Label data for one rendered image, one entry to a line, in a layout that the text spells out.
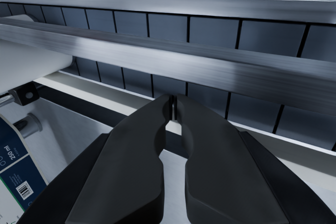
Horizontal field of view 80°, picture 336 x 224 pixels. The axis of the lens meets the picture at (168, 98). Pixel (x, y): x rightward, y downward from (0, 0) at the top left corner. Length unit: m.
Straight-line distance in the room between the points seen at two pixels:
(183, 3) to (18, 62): 0.16
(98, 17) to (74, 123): 0.20
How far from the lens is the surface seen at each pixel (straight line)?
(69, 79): 0.26
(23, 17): 0.31
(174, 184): 0.29
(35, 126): 0.50
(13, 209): 0.55
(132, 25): 0.20
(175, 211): 0.34
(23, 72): 0.25
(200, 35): 0.16
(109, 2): 0.21
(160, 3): 0.18
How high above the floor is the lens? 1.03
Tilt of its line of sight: 47 degrees down
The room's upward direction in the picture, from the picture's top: 132 degrees counter-clockwise
